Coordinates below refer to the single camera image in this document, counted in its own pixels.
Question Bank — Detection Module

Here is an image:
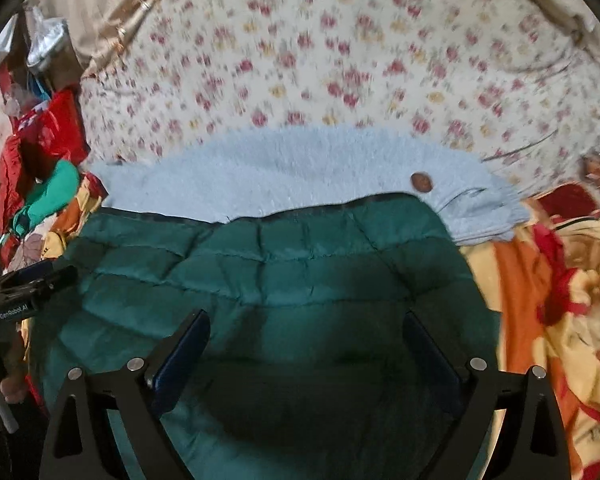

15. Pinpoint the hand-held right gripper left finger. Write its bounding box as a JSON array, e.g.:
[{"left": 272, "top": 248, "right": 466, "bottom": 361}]
[{"left": 39, "top": 309, "right": 212, "bottom": 480}]

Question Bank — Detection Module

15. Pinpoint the red cloth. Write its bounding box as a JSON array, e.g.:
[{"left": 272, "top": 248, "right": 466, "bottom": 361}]
[{"left": 0, "top": 87, "right": 91, "bottom": 231}]

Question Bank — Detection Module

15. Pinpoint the floral bed sheet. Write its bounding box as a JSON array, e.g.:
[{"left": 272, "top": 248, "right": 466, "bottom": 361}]
[{"left": 77, "top": 0, "right": 600, "bottom": 201}]

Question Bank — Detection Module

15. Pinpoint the light blue fleece garment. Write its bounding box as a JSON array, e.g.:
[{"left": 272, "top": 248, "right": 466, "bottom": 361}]
[{"left": 87, "top": 125, "right": 531, "bottom": 246}]

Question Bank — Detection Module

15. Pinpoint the white paper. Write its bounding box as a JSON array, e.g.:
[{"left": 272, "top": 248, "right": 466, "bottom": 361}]
[{"left": 0, "top": 14, "right": 20, "bottom": 81}]

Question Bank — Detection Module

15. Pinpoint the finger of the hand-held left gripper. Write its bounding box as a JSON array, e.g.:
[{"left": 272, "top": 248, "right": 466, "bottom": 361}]
[{"left": 0, "top": 261, "right": 79, "bottom": 306}]

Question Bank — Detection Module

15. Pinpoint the silver plastic bag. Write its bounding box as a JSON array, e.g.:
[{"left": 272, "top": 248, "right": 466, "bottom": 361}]
[{"left": 26, "top": 17, "right": 71, "bottom": 71}]

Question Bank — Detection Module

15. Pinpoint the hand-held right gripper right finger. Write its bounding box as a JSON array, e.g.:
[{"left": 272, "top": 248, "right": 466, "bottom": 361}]
[{"left": 402, "top": 310, "right": 571, "bottom": 480}]

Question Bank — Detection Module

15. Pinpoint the person's left hand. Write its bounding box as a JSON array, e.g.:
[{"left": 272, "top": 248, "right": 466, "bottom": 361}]
[{"left": 0, "top": 349, "right": 31, "bottom": 406}]

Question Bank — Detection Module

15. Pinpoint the red and cream printed blanket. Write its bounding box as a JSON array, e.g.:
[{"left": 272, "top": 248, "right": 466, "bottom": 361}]
[{"left": 5, "top": 152, "right": 600, "bottom": 480}]

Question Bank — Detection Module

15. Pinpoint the green quilted jacket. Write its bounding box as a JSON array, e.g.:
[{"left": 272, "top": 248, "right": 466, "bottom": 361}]
[{"left": 27, "top": 192, "right": 503, "bottom": 480}]

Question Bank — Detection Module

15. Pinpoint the bright green cloth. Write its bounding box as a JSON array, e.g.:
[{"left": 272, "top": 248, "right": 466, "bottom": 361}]
[{"left": 10, "top": 160, "right": 81, "bottom": 233}]

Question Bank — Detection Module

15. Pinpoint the beige satin cloth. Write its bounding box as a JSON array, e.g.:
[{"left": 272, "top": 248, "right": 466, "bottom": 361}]
[{"left": 22, "top": 0, "right": 600, "bottom": 78}]

